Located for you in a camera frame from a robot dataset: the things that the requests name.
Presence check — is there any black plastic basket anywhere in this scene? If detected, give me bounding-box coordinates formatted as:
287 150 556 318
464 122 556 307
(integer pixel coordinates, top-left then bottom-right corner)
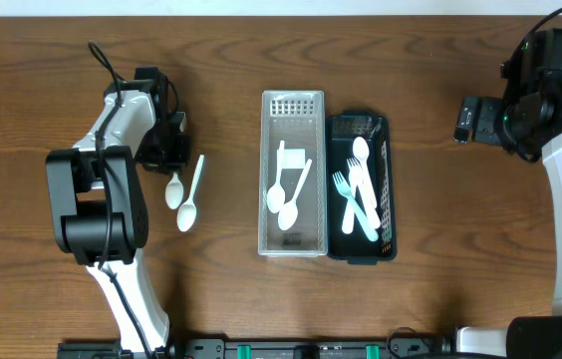
326 110 398 265

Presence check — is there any white plastic fork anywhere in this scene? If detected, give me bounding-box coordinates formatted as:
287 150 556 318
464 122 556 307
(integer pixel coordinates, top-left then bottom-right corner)
347 158 381 229
332 172 379 241
342 179 357 234

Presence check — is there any white label in basket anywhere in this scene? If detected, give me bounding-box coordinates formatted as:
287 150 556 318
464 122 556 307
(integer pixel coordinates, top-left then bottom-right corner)
280 149 307 170

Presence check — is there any white plastic utensil pinkish handle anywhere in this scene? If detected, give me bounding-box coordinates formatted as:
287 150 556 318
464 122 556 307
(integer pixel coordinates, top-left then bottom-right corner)
353 137 377 208

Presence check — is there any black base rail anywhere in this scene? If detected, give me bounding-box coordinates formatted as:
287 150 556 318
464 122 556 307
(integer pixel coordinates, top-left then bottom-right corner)
152 328 463 359

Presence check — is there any white plastic spoon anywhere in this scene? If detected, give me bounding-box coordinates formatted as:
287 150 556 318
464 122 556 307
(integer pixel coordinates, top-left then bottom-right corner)
277 159 312 231
164 173 184 209
177 155 205 232
267 140 285 213

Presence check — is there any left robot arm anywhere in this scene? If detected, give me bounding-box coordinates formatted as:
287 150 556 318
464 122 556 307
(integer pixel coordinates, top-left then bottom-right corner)
46 67 190 358

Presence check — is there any clear plastic basket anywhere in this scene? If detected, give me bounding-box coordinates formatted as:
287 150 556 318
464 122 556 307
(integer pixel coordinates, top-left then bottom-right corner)
258 90 328 257

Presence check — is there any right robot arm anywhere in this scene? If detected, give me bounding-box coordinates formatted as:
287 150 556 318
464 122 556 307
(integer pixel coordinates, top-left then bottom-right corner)
454 83 562 358

